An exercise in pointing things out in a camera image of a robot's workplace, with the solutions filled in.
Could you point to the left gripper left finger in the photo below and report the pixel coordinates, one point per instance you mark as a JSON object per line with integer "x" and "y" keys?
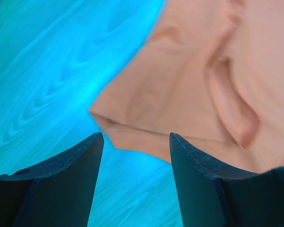
{"x": 57, "y": 192}

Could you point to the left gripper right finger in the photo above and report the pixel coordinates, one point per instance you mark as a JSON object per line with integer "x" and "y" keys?
{"x": 212, "y": 193}

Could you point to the orange t shirt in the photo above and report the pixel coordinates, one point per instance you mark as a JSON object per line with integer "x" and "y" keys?
{"x": 211, "y": 71}

